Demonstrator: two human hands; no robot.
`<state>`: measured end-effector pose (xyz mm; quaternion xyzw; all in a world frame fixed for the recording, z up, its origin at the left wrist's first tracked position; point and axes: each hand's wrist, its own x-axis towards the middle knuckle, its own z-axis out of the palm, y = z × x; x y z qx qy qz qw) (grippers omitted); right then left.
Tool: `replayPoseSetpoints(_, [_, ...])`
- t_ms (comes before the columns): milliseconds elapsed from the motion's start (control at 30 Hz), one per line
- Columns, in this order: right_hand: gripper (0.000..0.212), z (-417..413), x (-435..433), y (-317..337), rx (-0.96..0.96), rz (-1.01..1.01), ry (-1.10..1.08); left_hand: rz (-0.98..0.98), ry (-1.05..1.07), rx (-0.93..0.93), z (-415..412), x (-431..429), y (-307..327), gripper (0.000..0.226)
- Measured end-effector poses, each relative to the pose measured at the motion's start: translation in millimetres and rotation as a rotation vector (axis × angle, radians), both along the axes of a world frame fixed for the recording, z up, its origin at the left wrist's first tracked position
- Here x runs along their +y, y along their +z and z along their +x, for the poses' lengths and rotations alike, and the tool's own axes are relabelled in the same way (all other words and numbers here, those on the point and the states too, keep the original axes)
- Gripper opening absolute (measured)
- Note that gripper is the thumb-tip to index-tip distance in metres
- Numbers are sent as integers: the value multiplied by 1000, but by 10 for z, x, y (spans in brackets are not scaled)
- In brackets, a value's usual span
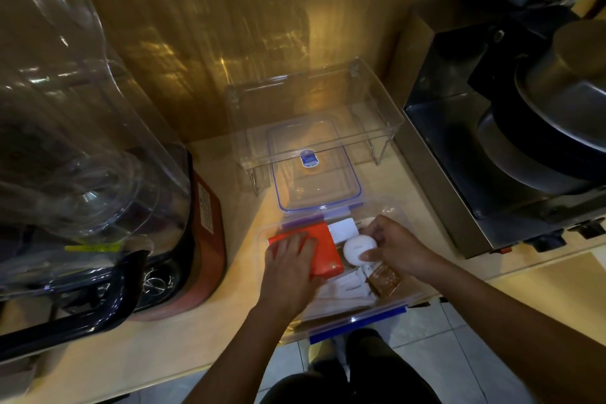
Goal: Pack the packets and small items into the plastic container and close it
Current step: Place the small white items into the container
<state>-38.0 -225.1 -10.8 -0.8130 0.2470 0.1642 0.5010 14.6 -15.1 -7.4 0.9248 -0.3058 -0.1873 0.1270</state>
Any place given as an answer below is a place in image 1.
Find clear acrylic riser shelf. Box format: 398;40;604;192
225;57;404;196

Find person's left forearm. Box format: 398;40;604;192
182;305;304;404

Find person's left hand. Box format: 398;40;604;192
258;233;327;322

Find white paper packet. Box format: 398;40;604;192
314;269;379;311

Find white round case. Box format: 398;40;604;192
343;235;378;267

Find stainless steel countertop stove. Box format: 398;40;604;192
395;15;606;260

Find black blender enclosure base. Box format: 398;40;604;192
0;148;196;363

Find person's dark trousers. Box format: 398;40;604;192
259;328;442;404

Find clear lid with blue rim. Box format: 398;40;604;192
266;119;364;216

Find clear blender sound cover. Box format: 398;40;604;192
0;0;192;300

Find white card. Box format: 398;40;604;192
327;217;359;245

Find dark metal pot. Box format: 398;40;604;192
476;100;606;197

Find clear container with blue clips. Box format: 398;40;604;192
256;202;427;346

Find person's right forearm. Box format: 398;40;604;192
428;258;606;404

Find red-brown appliance base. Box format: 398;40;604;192
128;172;227;322

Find brown packet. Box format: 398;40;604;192
366;263;403;298

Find orange box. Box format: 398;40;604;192
268;222;345;280

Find person's right hand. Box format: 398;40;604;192
359;215;447;283

